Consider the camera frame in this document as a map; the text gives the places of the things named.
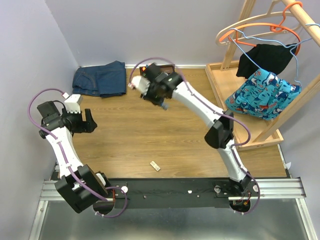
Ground blue and grey glue stick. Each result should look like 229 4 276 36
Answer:
160 102 169 111

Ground brown wooden desk organizer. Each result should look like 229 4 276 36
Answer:
139 64 175 76

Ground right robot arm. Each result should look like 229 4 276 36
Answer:
140 63 252 196

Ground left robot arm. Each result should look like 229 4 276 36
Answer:
37 101 111 213

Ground folded blue jeans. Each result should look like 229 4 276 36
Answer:
72 60 127 98

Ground beige eraser block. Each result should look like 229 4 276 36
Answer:
150 161 161 172

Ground wooden clothes hanger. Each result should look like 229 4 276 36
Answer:
214 0 307 46

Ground wooden clothes rack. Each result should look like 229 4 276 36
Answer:
205 0 320 151

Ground blue shark print shorts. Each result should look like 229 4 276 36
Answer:
225 68 302 120

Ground black garment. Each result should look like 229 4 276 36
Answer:
236 44 297 79

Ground orange plastic hanger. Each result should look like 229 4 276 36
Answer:
218 1 304 56

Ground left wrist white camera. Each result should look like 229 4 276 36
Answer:
62 92 83 114

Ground wrist white camera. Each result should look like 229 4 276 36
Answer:
128 75 151 95
62 92 83 114

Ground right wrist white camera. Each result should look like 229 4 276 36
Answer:
128 75 151 95

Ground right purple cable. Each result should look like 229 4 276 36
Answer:
128 57 261 216

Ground purple cable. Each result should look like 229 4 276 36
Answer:
27 88 129 218
128 57 261 216

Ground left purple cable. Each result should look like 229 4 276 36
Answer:
27 88 129 218

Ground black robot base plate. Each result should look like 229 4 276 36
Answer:
108 177 258 209

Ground aluminium frame rail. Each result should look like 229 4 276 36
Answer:
30 177 317 240

